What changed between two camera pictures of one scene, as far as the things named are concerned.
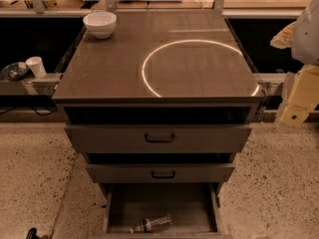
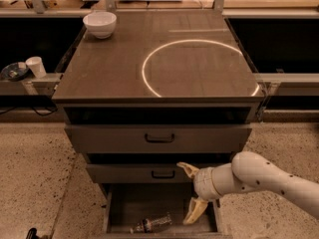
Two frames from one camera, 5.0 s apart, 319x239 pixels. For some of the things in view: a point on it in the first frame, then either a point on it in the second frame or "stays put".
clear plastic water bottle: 153,225 stays put
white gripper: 306,39 to 203,183
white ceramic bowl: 101,24 stays put
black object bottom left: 32,234 stays put
